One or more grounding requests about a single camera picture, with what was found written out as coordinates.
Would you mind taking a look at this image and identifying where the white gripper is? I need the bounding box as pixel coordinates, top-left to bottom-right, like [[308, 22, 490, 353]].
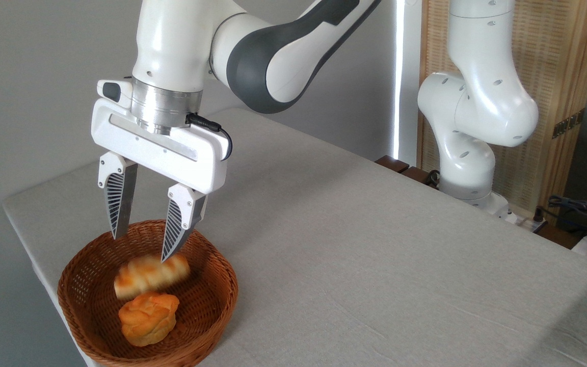
[[91, 79, 229, 263]]

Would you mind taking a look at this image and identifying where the long braided bread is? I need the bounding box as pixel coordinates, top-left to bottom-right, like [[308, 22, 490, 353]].
[[114, 253, 191, 300]]

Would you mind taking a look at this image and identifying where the brown wicker basket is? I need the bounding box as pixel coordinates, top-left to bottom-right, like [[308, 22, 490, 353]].
[[58, 220, 238, 367]]

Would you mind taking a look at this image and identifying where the round orange bread bun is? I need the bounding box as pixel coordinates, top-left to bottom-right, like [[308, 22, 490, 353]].
[[118, 291, 180, 347]]

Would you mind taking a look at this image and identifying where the grey tablecloth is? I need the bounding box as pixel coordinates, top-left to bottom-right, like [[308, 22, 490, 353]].
[[2, 107, 587, 367]]

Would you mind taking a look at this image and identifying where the dark brown wooden block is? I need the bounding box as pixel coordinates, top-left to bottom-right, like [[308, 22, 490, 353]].
[[375, 155, 410, 174], [401, 166, 439, 190]]

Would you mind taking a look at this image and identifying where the white power strip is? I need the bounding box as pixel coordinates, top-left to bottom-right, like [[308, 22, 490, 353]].
[[508, 212, 549, 233]]

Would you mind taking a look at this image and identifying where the metal screen hinge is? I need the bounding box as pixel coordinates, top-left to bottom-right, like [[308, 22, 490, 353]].
[[552, 109, 586, 139]]

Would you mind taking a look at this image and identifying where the wooden bamboo folding screen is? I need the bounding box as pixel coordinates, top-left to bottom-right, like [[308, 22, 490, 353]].
[[418, 0, 587, 215]]

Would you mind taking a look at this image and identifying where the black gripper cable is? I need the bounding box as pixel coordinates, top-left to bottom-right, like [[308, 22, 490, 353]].
[[185, 113, 233, 161]]

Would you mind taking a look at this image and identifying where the black cable bundle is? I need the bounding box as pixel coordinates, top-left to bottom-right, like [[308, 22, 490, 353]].
[[547, 195, 587, 240]]

